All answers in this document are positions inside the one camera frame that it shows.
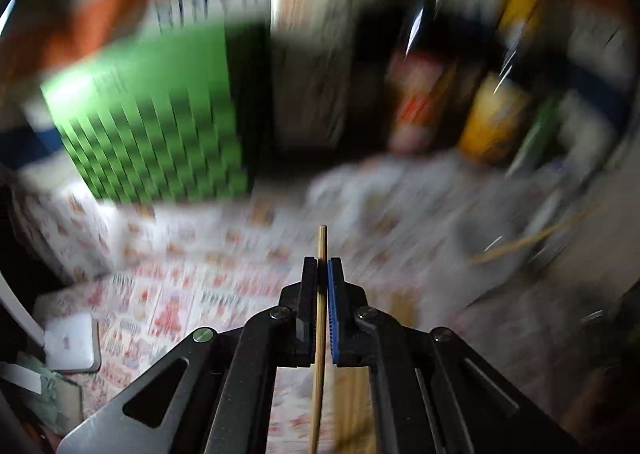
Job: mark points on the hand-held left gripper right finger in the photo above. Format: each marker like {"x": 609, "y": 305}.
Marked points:
{"x": 332, "y": 314}

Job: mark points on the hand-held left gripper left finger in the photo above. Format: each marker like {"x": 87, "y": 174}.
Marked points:
{"x": 311, "y": 294}

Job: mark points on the clear plastic cup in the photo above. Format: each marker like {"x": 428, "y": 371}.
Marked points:
{"x": 480, "y": 239}

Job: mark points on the strawberry print cloth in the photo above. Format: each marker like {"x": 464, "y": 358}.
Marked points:
{"x": 200, "y": 284}

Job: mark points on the dark jar red label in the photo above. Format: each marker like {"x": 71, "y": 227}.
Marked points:
{"x": 417, "y": 103}

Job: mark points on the green black checkered board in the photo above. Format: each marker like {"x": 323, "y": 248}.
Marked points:
{"x": 150, "y": 108}

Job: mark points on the white flat device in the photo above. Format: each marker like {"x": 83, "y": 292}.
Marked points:
{"x": 70, "y": 341}

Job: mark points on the dark jar yellow label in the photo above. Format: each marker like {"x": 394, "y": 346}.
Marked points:
{"x": 492, "y": 123}

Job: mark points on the bear print cloth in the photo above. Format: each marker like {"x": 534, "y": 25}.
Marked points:
{"x": 65, "y": 229}

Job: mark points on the pale green cloth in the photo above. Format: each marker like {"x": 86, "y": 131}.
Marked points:
{"x": 45, "y": 399}

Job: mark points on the cream cloth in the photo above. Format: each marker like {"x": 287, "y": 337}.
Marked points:
{"x": 45, "y": 173}

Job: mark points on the blue cloth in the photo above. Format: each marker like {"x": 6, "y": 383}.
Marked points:
{"x": 25, "y": 146}

